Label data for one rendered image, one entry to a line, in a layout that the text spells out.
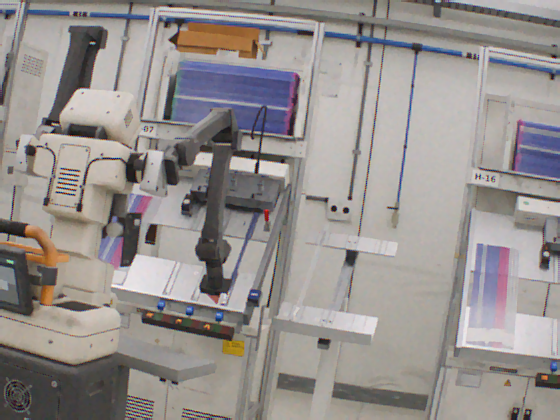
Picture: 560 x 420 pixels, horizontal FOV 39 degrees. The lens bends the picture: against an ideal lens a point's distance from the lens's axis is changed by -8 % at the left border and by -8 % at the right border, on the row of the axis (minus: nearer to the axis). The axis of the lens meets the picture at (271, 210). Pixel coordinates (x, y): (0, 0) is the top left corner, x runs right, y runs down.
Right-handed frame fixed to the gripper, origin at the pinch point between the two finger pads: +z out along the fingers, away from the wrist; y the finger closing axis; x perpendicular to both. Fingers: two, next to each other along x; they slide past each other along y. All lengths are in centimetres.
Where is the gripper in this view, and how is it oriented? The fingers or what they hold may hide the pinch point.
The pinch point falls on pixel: (216, 301)
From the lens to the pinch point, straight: 293.0
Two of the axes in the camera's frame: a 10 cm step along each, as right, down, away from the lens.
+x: -2.4, 6.5, -7.2
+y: -9.7, -1.6, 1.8
